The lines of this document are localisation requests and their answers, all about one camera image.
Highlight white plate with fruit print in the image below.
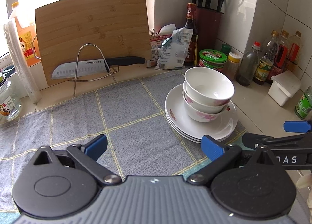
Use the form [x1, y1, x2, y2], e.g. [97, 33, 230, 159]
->
[165, 84, 238, 141]

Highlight plain white bowl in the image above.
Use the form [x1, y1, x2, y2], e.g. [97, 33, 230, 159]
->
[184, 67, 235, 106]

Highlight green label bottle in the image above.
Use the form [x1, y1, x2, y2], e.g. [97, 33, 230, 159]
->
[295, 86, 311, 120]

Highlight white plastic seasoning box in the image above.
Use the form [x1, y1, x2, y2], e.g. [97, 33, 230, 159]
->
[268, 70, 301, 107]

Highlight teal towel with label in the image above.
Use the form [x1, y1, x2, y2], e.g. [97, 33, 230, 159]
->
[12, 134, 242, 223]

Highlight red label sauce bottle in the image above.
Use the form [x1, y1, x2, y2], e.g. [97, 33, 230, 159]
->
[266, 30, 289, 84]

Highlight yellow label oil bottle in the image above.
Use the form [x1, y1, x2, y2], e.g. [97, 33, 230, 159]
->
[253, 30, 279, 85]

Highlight amber bottle far right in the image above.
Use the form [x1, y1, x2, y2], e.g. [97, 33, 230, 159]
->
[285, 30, 302, 72]

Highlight dark vinegar glass bottle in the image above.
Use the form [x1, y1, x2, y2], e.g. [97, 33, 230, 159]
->
[236, 41, 261, 86]

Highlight clear glass jar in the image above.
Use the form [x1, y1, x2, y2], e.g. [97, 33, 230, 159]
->
[0, 73, 22, 121]

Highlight white bowl pink flowers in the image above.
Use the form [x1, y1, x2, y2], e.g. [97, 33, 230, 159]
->
[183, 98, 229, 123]

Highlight yellow lid spice jar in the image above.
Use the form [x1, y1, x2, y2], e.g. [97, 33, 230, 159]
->
[223, 52, 241, 80]

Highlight grey checked dish mat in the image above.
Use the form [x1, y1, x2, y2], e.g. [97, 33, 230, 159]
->
[1, 71, 209, 212]

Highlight green lid sauce jar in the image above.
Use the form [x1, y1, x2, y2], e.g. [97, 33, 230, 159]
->
[198, 49, 227, 72]

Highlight small green lid jar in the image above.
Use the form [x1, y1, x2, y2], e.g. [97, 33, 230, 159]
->
[221, 43, 232, 56]

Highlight dark soy sauce bottle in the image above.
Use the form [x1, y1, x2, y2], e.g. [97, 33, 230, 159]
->
[184, 3, 198, 66]

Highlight plastic wrap roll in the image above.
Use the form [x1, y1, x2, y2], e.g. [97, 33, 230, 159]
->
[3, 20, 42, 104]

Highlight dark red knife block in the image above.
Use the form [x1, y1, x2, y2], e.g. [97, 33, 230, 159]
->
[196, 8, 223, 52]

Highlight white plastic powder bag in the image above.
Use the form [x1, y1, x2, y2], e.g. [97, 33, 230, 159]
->
[155, 28, 192, 70]

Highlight bamboo cutting board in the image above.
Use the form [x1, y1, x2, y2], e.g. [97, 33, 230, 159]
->
[35, 0, 151, 86]

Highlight red white salt bag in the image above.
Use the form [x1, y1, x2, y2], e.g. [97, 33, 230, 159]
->
[146, 24, 176, 68]

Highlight orange cooking oil bottle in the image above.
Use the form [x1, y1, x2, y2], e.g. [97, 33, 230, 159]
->
[10, 0, 54, 67]

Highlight metal wire board stand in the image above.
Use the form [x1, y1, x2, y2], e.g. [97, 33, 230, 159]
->
[72, 43, 117, 97]

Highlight black handled santoku knife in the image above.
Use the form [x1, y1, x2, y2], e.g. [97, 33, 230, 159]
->
[51, 56, 145, 80]

